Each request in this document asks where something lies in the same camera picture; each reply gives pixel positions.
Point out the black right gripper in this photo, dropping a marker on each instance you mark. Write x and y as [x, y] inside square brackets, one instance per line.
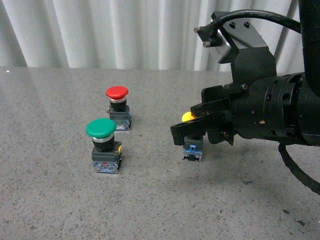
[267, 110]

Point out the yellow mushroom push button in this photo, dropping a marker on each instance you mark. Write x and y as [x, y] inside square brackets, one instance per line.
[193, 147]

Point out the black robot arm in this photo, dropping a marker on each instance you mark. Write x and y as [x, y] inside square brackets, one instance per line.
[309, 28]

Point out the red mushroom push button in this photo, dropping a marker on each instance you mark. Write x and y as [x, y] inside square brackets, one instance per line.
[118, 109]

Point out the green mushroom push button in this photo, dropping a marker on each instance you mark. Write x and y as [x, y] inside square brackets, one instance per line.
[107, 152]

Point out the white pleated curtain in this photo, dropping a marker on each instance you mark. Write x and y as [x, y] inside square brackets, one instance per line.
[116, 34]

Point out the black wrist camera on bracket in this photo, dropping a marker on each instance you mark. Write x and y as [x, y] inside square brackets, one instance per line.
[236, 42]

